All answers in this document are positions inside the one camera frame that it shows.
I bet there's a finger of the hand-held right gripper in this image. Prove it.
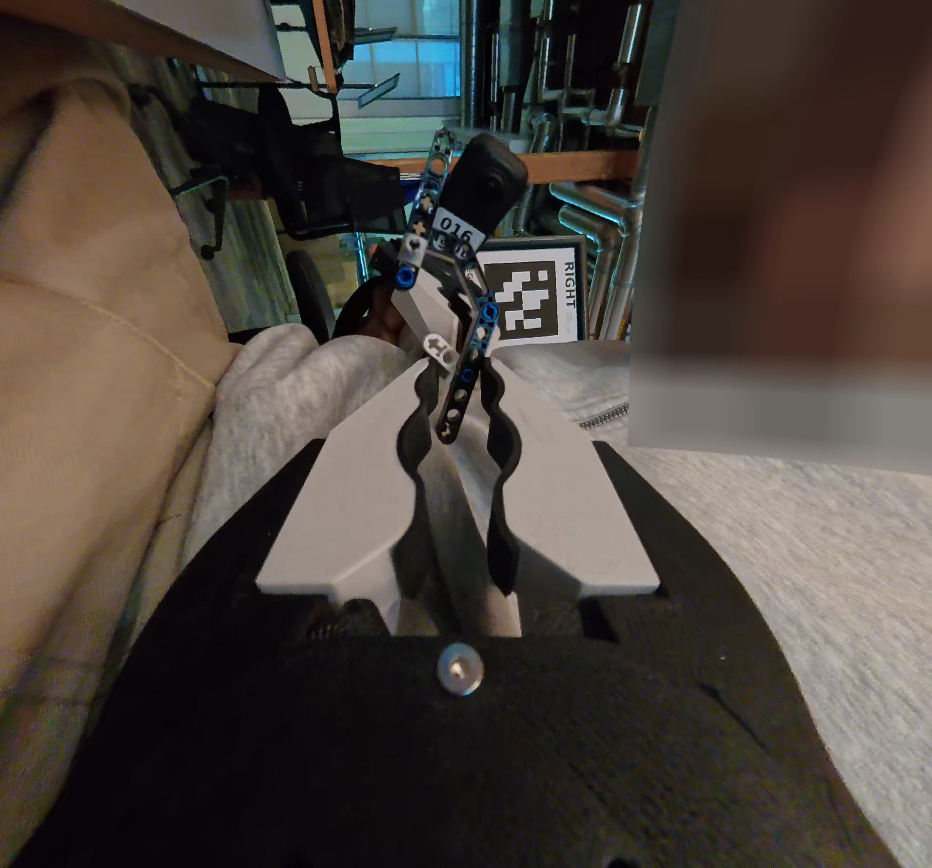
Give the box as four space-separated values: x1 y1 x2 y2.
393 277 461 358

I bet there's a framed marker sign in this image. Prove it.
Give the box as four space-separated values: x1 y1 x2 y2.
477 236 588 342

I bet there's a black office chair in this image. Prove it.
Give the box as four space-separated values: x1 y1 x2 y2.
171 78 405 261

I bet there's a grey hoodie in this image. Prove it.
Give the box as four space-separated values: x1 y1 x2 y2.
182 322 932 868

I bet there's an orange shelf beam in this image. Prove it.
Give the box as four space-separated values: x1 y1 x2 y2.
364 147 643 186

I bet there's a beige cloth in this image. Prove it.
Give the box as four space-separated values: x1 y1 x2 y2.
0 16 245 868

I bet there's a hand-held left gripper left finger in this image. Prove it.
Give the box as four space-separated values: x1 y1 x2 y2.
256 359 439 618

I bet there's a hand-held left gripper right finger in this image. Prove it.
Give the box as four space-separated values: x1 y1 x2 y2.
484 359 661 601

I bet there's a black lego beam assembly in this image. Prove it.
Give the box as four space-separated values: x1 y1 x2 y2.
397 127 500 444

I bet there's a cluster of metal pipes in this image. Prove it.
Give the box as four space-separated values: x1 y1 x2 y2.
459 0 656 338

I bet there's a person's right hand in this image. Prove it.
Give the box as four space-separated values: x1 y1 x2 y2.
364 296 406 342

